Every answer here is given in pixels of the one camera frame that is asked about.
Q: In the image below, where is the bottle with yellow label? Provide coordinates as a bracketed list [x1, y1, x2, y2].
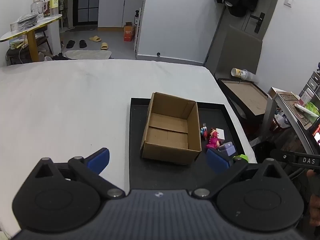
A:
[49, 0, 59, 17]

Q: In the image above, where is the black framed brown board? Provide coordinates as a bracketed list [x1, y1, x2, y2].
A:
[217, 78, 269, 120]

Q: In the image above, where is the black tray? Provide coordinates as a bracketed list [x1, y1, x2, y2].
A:
[129, 97, 242, 192]

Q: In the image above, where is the glass jar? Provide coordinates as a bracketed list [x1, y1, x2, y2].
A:
[31, 0, 44, 14]

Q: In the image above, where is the desktop drawer organizer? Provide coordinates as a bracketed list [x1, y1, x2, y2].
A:
[299, 71, 320, 105]

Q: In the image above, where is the orange cardboard box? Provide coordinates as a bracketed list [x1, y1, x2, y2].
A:
[123, 22, 136, 42]

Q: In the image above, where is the purple toy box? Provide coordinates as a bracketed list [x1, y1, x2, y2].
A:
[219, 142, 236, 158]

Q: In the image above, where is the stack of plates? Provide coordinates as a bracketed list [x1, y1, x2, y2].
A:
[16, 14, 38, 28]

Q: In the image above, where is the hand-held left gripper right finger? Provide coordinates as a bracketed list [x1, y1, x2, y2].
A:
[191, 148, 290, 199]

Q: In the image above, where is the red basket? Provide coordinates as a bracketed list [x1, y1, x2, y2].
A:
[270, 116, 288, 133]

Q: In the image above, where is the green toy box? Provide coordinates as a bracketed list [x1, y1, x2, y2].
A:
[232, 154, 249, 164]

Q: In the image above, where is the person's right hand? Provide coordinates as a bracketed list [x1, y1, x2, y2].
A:
[307, 169, 320, 228]

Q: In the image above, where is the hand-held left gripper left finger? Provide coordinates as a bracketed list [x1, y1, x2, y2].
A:
[32, 147, 126, 200]

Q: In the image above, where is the metal side table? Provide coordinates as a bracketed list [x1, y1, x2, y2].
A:
[262, 87, 320, 155]

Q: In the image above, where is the brown cardboard box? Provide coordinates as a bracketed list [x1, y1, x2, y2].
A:
[140, 92, 202, 165]

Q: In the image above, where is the pink pig toy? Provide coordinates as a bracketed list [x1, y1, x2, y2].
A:
[206, 137, 222, 150]

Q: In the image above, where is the black stool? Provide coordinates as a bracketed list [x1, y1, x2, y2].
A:
[6, 30, 54, 64]

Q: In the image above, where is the grey leaning board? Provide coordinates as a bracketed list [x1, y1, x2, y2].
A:
[215, 25, 263, 80]

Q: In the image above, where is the paper cup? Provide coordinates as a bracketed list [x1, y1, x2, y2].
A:
[231, 67, 255, 80]

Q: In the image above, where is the black framed glass door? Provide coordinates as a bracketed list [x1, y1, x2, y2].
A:
[73, 0, 100, 25]

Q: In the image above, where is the white table with yellow leg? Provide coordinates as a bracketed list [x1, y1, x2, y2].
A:
[0, 14, 63, 63]

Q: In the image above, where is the white cabinet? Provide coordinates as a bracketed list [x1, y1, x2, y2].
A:
[97, 0, 145, 28]

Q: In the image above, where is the white floor mat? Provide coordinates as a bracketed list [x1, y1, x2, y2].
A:
[64, 49, 112, 60]

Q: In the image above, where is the black door handle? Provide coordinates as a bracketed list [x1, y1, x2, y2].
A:
[250, 12, 265, 33]

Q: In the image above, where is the grey door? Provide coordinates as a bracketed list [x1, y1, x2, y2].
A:
[204, 0, 284, 67]

